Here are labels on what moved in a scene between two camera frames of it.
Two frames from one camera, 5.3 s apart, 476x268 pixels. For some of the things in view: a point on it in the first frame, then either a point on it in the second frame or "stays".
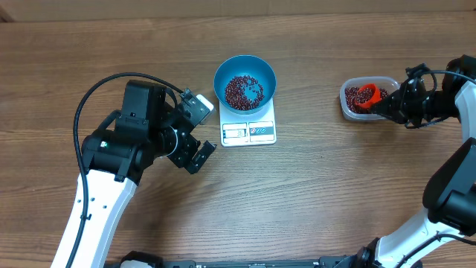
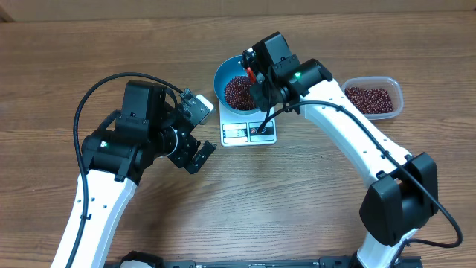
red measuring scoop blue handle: (375, 97) to (251, 74)
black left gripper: (196, 164) stays
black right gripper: (399, 109) to (262, 103)
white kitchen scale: (257, 129) stays
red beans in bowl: (234, 93) stays
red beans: (363, 95) stays
